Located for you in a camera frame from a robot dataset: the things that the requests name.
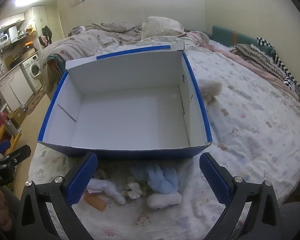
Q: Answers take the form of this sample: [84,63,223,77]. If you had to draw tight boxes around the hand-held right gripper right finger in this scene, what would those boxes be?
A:
[199,152,282,240]

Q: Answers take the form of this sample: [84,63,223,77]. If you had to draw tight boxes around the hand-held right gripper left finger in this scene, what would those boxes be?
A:
[15,152,98,240]

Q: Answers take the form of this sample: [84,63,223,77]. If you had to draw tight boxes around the doll with white dress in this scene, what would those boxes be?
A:
[84,179,127,212]

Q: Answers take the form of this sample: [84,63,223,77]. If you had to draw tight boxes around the light blue plush toy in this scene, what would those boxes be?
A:
[130,164,183,209]

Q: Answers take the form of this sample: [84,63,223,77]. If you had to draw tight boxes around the beige lace scrunchie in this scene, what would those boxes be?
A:
[121,176,148,200]

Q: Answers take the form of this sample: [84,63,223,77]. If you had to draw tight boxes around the blue and white cardboard box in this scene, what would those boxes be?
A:
[37,40,213,159]

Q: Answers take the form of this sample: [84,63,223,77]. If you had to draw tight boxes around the person's left forearm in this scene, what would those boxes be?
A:
[0,187,19,240]

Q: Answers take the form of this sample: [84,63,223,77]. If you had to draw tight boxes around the wooden rack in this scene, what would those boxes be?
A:
[0,110,23,155]

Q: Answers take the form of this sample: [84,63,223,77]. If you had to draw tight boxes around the brown cardboard box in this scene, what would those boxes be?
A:
[7,106,27,128]

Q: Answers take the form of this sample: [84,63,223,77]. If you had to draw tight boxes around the white base cabinet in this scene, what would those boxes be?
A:
[0,66,34,110]

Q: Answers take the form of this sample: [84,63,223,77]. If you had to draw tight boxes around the white washing machine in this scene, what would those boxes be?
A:
[21,54,43,80]

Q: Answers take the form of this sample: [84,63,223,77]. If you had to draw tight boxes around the beige plush toy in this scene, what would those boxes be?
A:
[199,79,223,104]

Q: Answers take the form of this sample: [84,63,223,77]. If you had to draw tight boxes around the dark hanging clothes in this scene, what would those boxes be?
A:
[39,26,52,48]

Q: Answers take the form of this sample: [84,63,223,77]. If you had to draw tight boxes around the black and white striped cloth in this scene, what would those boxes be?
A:
[256,37,300,100]

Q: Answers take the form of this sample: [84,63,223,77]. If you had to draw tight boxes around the beige printed quilt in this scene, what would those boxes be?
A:
[41,22,150,100]

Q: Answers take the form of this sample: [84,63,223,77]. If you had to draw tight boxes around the pink blanket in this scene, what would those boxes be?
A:
[185,30,300,100]

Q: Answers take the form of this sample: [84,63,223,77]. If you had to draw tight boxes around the teal headboard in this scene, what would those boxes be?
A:
[212,25,277,55]

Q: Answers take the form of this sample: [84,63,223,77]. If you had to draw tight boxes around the cream fluffy pillow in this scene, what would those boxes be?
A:
[141,16,185,40]

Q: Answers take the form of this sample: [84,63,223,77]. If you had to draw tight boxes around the white wall cabinet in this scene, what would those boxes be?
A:
[0,12,25,32]

